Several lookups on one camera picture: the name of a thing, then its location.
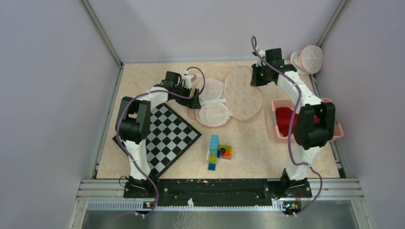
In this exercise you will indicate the black white checkerboard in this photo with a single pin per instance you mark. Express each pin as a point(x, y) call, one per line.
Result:
point(171, 136)

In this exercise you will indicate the aluminium frame rail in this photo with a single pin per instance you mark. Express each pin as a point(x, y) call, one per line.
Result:
point(107, 194)

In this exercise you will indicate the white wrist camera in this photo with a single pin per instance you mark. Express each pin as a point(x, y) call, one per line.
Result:
point(188, 79)
point(260, 54)

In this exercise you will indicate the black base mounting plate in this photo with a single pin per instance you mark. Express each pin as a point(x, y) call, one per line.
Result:
point(218, 192)

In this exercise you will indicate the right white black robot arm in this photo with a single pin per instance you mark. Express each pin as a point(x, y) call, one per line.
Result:
point(301, 154)

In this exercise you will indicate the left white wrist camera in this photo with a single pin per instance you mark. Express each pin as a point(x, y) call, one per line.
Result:
point(188, 79)

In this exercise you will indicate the white pink mesh laundry bag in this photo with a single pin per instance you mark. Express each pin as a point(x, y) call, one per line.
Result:
point(308, 61)

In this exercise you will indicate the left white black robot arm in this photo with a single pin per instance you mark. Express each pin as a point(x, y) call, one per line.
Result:
point(134, 119)

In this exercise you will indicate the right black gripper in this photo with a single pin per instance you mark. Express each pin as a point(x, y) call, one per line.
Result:
point(254, 81)

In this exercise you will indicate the pink plastic basket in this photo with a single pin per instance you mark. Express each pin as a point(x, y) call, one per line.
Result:
point(282, 112)

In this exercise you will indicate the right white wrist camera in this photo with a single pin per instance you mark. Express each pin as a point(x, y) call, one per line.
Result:
point(260, 54)

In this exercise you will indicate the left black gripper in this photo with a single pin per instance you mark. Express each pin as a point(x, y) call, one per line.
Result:
point(193, 102)

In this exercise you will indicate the red bra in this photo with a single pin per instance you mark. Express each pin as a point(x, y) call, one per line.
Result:
point(302, 126)

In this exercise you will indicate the colourful toy block stack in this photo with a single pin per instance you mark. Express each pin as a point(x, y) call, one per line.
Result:
point(217, 151)

